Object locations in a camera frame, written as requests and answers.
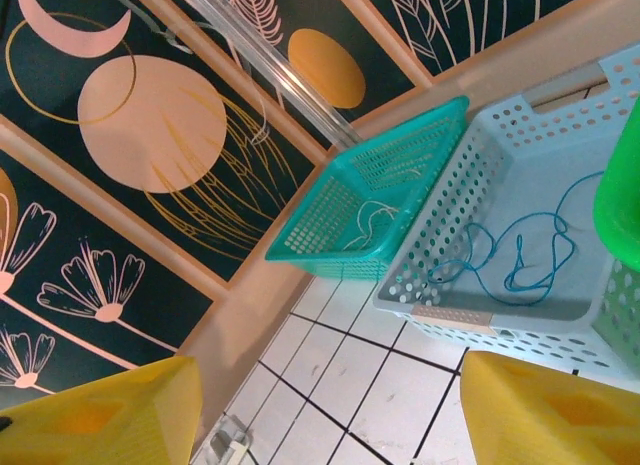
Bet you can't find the pink disc gold-line wall panel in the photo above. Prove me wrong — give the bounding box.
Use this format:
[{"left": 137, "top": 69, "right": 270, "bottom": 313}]
[{"left": 0, "top": 0, "right": 329, "bottom": 286}]

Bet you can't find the aluminium frame post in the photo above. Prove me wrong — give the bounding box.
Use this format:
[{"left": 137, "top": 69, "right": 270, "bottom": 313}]
[{"left": 172, "top": 0, "right": 359, "bottom": 147}]

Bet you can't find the green plastic mesh basket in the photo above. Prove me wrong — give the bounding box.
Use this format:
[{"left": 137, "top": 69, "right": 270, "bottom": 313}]
[{"left": 592, "top": 97, "right": 640, "bottom": 267}]

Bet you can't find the light blue perforated basket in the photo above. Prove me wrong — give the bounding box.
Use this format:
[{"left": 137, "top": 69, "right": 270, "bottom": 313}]
[{"left": 373, "top": 43, "right": 640, "bottom": 381}]

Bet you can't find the small white clip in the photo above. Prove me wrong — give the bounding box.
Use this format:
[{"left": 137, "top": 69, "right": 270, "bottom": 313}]
[{"left": 207, "top": 414, "right": 251, "bottom": 465}]

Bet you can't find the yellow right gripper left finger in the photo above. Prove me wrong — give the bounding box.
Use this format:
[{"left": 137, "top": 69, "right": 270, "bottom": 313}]
[{"left": 0, "top": 355, "right": 204, "bottom": 465}]

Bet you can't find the teal plastic mesh basket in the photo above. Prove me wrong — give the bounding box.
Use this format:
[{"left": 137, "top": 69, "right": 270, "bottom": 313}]
[{"left": 263, "top": 94, "right": 471, "bottom": 282}]

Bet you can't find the blue cable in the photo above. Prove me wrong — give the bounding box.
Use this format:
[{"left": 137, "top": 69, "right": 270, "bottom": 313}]
[
  {"left": 428, "top": 222, "right": 506, "bottom": 299},
  {"left": 502, "top": 170, "right": 606, "bottom": 306}
]

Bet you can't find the flower outline wall panel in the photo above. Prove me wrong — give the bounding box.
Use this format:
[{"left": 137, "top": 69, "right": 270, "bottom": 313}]
[
  {"left": 0, "top": 297, "right": 176, "bottom": 411},
  {"left": 0, "top": 149, "right": 216, "bottom": 356}
]

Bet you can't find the white cable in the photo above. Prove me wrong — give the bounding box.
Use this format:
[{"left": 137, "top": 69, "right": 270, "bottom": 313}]
[
  {"left": 397, "top": 167, "right": 429, "bottom": 221},
  {"left": 343, "top": 199, "right": 404, "bottom": 252}
]

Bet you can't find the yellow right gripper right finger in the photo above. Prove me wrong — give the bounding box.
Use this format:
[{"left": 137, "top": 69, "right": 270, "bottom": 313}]
[{"left": 459, "top": 350, "right": 640, "bottom": 465}]

